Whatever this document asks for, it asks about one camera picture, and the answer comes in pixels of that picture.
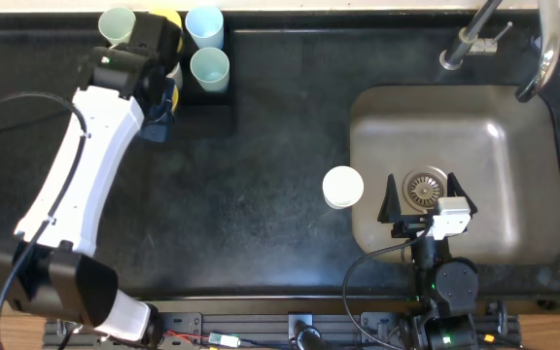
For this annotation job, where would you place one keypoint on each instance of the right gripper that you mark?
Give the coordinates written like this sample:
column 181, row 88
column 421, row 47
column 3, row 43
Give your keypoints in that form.
column 409, row 228

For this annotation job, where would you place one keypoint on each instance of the white cup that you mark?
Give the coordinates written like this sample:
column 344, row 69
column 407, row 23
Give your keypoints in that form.
column 342, row 187

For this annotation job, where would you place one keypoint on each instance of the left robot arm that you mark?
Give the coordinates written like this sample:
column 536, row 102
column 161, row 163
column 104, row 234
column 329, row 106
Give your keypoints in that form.
column 90, row 160

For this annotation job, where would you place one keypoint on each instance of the steel sink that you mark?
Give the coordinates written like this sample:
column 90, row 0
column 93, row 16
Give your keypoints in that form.
column 503, row 185

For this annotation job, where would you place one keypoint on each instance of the steel tap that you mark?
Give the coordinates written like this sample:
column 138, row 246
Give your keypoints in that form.
column 549, row 48

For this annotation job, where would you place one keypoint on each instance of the black tray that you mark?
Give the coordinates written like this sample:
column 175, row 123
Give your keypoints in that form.
column 212, row 119

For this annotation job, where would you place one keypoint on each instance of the green cup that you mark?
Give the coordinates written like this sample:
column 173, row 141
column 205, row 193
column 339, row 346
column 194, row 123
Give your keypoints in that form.
column 209, row 68
column 116, row 24

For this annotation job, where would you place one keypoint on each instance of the blue cup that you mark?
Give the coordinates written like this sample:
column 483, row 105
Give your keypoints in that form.
column 204, row 24

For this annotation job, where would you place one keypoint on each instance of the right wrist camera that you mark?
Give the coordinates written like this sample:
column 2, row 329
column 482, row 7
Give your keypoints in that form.
column 451, row 216

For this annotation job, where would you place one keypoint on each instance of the mounting rail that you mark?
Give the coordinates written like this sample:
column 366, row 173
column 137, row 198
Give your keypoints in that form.
column 260, row 325

